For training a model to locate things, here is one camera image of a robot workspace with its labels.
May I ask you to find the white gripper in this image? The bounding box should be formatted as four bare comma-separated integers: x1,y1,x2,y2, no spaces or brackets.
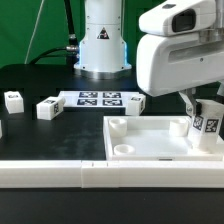
136,33,224,116

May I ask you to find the white square tabletop with sockets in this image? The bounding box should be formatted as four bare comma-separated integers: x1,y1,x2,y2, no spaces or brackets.
103,116,224,161

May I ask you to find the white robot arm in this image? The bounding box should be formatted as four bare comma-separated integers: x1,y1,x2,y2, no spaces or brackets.
74,0,224,115

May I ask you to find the white fiducial marker sheet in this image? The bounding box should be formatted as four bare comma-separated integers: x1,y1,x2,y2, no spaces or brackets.
59,91,135,108

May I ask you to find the white L-shaped obstacle fence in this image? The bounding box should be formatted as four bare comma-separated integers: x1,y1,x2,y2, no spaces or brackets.
0,160,224,188

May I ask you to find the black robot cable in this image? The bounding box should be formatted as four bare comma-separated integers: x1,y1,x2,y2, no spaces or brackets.
27,0,80,65

